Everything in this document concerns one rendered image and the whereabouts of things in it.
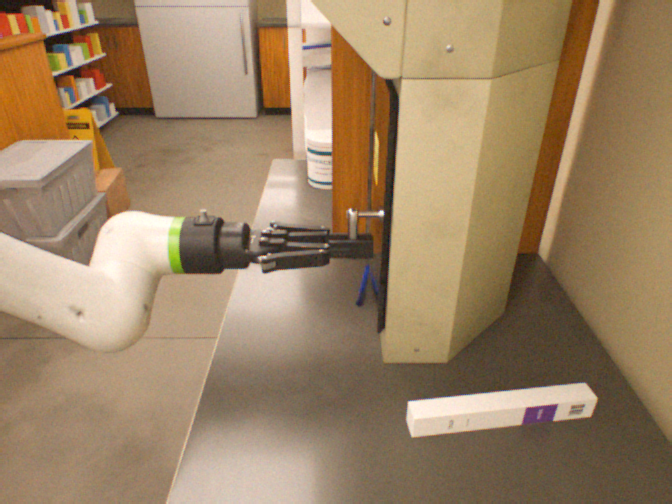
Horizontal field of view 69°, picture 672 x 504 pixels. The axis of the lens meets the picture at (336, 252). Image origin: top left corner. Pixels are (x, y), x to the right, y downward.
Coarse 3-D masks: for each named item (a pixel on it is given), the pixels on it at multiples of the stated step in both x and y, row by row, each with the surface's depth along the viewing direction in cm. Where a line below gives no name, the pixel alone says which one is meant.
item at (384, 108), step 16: (384, 80) 70; (384, 96) 70; (384, 112) 70; (384, 128) 69; (384, 144) 69; (384, 160) 69; (384, 176) 69; (384, 192) 69; (384, 208) 70; (384, 224) 71; (384, 240) 73; (384, 256) 74; (384, 272) 76; (384, 288) 77
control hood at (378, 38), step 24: (312, 0) 56; (336, 0) 56; (360, 0) 56; (384, 0) 56; (336, 24) 57; (360, 24) 57; (384, 24) 57; (360, 48) 58; (384, 48) 58; (384, 72) 60
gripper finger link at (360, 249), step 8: (336, 240) 77; (344, 240) 77; (352, 240) 77; (360, 240) 77; (368, 240) 77; (352, 248) 77; (360, 248) 77; (368, 248) 77; (352, 256) 78; (360, 256) 78; (368, 256) 78
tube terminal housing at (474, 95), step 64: (448, 0) 56; (512, 0) 57; (448, 64) 59; (512, 64) 63; (448, 128) 63; (512, 128) 69; (448, 192) 68; (512, 192) 78; (448, 256) 73; (512, 256) 88; (448, 320) 80
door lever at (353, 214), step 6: (348, 210) 75; (354, 210) 75; (360, 210) 75; (366, 210) 75; (372, 210) 75; (378, 210) 75; (348, 216) 75; (354, 216) 75; (360, 216) 75; (366, 216) 75; (372, 216) 75; (378, 216) 75; (348, 222) 76; (354, 222) 75; (348, 228) 76; (354, 228) 76; (348, 234) 77; (354, 234) 76; (348, 258) 79
